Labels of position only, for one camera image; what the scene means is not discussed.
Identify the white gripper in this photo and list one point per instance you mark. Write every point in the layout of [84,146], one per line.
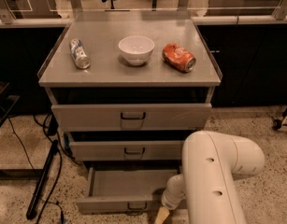
[168,201]

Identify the grey bottom drawer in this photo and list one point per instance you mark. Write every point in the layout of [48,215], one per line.
[124,191]

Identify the grey drawer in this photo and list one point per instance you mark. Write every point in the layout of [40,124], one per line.
[127,150]
[124,191]
[131,117]

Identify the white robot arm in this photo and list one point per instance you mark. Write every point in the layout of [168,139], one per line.
[210,163]

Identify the grey top drawer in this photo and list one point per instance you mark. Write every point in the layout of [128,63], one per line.
[131,117]

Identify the grey middle drawer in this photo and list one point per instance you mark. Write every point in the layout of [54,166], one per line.
[127,150]

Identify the grey drawer cabinet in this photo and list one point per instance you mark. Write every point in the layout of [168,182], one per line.
[110,79]

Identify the black power strip bar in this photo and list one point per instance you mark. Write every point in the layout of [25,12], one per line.
[42,179]

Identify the wheeled cart base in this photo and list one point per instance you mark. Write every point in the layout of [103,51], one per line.
[282,122]

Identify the crushed orange soda can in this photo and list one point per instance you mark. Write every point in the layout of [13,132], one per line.
[179,57]

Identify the white ceramic bowl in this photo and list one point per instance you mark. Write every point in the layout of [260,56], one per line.
[136,49]

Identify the dark side table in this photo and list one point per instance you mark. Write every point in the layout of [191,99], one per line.
[7,102]

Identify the white window ledge rail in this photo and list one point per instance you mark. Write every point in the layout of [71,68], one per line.
[209,20]

